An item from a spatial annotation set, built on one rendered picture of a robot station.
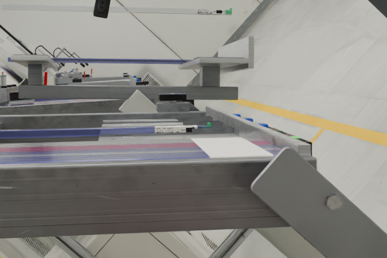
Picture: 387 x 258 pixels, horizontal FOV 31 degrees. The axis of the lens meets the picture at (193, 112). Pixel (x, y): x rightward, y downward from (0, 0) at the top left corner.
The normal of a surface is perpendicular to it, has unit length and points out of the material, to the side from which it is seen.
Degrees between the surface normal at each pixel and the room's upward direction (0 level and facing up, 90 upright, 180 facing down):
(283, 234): 90
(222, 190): 90
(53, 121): 90
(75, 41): 90
